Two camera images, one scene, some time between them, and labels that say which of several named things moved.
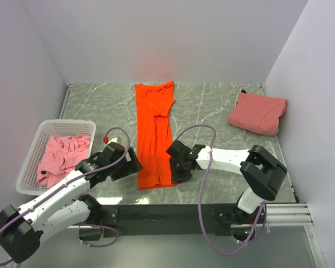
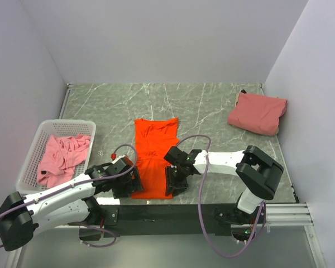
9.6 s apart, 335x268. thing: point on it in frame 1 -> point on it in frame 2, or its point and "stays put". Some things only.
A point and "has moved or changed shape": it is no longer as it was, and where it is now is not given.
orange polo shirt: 153,103 has moved or changed shape
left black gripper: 130,166 -> 134,184
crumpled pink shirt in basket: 61,156 stays put
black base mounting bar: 205,219 stays put
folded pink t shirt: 259,113 stays put
